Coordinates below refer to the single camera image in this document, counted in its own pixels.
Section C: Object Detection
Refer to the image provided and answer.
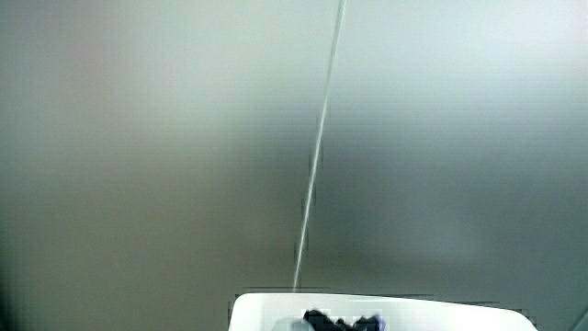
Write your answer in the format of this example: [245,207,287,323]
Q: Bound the white plastic bin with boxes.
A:
[228,292,539,331]

